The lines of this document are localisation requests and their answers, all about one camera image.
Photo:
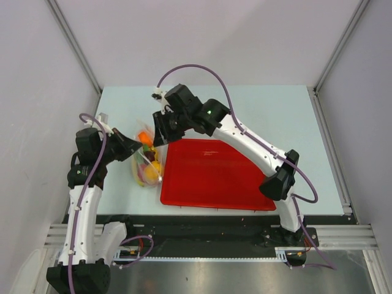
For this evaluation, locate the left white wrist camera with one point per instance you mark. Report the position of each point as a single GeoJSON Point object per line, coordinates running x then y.
{"type": "Point", "coordinates": [100, 123]}

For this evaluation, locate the fake orange fruit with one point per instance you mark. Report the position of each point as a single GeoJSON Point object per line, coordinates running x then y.
{"type": "Point", "coordinates": [145, 138]}

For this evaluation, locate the right aluminium frame post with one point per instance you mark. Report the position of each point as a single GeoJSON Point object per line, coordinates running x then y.
{"type": "Point", "coordinates": [348, 31]}

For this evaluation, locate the fake pink dragon fruit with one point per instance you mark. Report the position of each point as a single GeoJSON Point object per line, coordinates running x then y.
{"type": "Point", "coordinates": [139, 163]}

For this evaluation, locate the left aluminium frame post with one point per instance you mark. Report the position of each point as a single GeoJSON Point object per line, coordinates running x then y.
{"type": "Point", "coordinates": [71, 39]}

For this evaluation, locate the clear zip top bag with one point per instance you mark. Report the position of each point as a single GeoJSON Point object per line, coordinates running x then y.
{"type": "Point", "coordinates": [157, 156]}

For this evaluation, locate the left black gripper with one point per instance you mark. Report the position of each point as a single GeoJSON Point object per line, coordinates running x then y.
{"type": "Point", "coordinates": [128, 147]}

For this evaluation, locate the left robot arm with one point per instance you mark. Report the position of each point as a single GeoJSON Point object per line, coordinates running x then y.
{"type": "Point", "coordinates": [84, 263]}

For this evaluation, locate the red plastic tray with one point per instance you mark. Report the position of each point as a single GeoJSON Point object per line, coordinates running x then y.
{"type": "Point", "coordinates": [211, 174]}

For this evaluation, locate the fake dark purple fruit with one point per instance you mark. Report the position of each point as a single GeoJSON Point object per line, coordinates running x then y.
{"type": "Point", "coordinates": [147, 148]}

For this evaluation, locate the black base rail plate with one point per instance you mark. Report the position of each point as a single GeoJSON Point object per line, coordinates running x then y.
{"type": "Point", "coordinates": [215, 236]}

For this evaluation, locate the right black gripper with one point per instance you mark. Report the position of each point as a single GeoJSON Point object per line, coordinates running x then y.
{"type": "Point", "coordinates": [162, 135]}

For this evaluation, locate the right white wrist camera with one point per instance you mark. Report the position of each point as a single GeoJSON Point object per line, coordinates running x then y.
{"type": "Point", "coordinates": [159, 96]}

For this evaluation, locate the aluminium frame post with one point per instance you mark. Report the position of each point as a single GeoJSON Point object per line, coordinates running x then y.
{"type": "Point", "coordinates": [348, 31]}
{"type": "Point", "coordinates": [71, 39]}

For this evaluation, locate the fake yellow mango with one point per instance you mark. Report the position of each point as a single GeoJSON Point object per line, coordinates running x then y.
{"type": "Point", "coordinates": [153, 172]}

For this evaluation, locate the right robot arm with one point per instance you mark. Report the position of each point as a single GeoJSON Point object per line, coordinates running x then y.
{"type": "Point", "coordinates": [181, 111]}

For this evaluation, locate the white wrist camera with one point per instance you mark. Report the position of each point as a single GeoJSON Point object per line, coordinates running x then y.
{"type": "Point", "coordinates": [159, 96]}
{"type": "Point", "coordinates": [100, 123]}

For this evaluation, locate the aluminium front rail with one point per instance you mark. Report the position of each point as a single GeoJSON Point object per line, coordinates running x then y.
{"type": "Point", "coordinates": [339, 237]}

